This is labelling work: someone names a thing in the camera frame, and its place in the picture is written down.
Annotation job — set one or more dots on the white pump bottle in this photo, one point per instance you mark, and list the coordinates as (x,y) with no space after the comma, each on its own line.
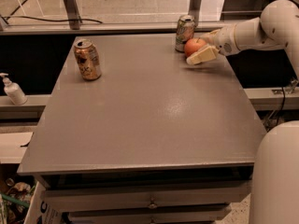
(13,90)

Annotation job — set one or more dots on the grey drawer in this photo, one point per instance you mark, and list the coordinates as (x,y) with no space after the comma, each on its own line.
(151,197)
(162,215)

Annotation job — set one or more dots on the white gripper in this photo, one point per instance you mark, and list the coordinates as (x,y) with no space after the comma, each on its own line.
(224,40)

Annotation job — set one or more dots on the grey lower drawer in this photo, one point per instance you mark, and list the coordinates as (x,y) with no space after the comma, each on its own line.
(162,215)

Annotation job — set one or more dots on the metal railing frame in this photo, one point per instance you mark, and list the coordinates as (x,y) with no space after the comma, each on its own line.
(44,17)

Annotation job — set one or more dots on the grey upper drawer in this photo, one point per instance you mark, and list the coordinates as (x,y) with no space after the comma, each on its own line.
(151,197)

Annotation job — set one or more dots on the brown gold soda can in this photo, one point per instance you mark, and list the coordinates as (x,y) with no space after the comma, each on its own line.
(87,59)

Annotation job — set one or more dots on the green 7up can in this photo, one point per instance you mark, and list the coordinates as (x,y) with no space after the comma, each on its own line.
(185,31)

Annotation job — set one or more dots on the white cardboard box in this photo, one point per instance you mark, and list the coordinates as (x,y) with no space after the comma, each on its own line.
(40,212)

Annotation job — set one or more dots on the red apple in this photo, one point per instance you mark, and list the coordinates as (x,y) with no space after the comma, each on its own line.
(192,45)

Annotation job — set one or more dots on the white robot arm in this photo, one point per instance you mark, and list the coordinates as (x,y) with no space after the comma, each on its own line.
(275,181)

